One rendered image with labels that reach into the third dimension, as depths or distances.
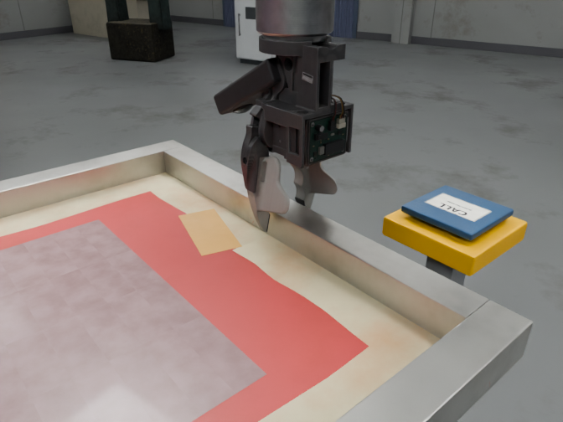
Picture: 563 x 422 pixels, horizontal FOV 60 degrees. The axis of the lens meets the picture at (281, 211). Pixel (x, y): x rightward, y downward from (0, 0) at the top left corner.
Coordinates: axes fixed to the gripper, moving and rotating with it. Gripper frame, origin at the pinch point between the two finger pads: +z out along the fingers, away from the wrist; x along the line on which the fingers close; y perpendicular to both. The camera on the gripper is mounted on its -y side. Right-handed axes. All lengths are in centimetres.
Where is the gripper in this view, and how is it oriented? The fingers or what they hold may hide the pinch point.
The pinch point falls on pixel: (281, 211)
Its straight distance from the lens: 58.0
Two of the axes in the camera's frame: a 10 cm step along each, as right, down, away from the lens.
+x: 7.6, -3.0, 5.8
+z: 0.0, 8.9, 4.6
